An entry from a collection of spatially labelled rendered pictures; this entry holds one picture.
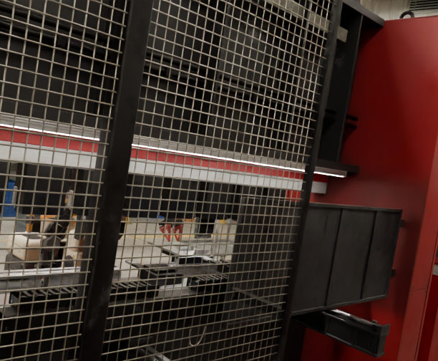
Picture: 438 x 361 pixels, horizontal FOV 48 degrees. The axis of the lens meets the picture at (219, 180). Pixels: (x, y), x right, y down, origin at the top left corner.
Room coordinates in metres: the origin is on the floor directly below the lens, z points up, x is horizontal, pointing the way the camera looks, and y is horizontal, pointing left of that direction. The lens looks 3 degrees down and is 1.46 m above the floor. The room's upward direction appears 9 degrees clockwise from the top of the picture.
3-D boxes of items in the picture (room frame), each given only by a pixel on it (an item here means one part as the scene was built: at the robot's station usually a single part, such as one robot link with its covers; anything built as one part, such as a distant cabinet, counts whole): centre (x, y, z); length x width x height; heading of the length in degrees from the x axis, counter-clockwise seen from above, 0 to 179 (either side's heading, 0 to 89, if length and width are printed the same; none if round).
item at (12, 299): (1.35, 0.31, 1.02); 0.44 x 0.06 x 0.04; 134
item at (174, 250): (2.28, 0.14, 1.00); 0.26 x 0.18 x 0.01; 44
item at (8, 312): (1.53, 0.11, 0.94); 1.02 x 0.06 x 0.12; 134
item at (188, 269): (2.14, 0.07, 0.92); 0.39 x 0.06 x 0.10; 134
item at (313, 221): (1.97, -0.49, 1.12); 1.13 x 0.02 x 0.44; 134
